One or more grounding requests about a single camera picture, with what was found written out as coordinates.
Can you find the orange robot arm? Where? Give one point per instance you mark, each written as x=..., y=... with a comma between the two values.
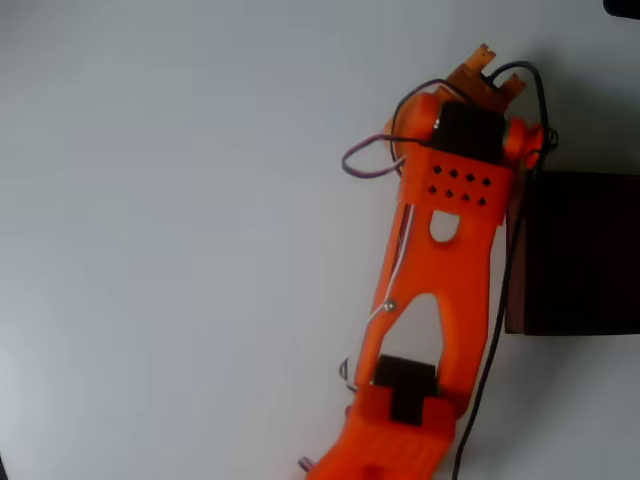
x=450, y=280

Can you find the black corner object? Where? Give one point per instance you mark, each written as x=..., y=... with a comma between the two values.
x=624, y=7

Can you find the dark red box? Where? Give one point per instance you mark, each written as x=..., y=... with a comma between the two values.
x=575, y=250

